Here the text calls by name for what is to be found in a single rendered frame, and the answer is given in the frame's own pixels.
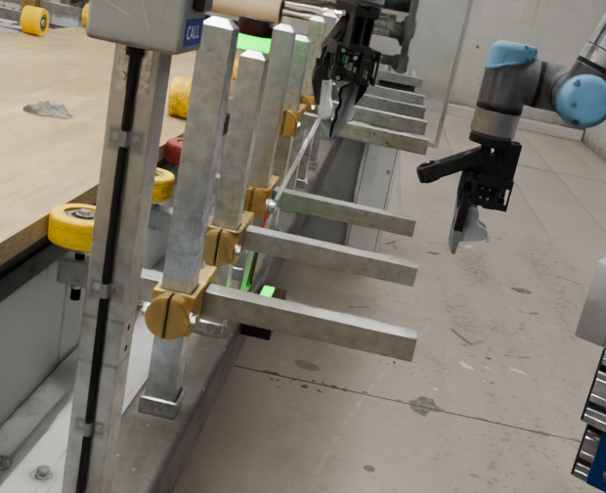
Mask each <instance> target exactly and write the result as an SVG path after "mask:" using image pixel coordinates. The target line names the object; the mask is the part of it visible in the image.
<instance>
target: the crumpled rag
mask: <svg viewBox="0 0 606 493"><path fill-rule="evenodd" d="M23 111H24V112H32V113H37V114H41V115H43V114H44V115H45V114H46V115H51V116H54V117H58V118H67V119H69V118H71V117H74V116H72V115H71V114H69V112H68V111H67V110H66V107H65V105H64V104H61V105H59V104H55V103H54V104H52V105H51V103H50V102H49V101H46V102H43V101H39V102H38V103H37V104H35V105H34V104H27V105H26V106H24V107H23Z"/></svg>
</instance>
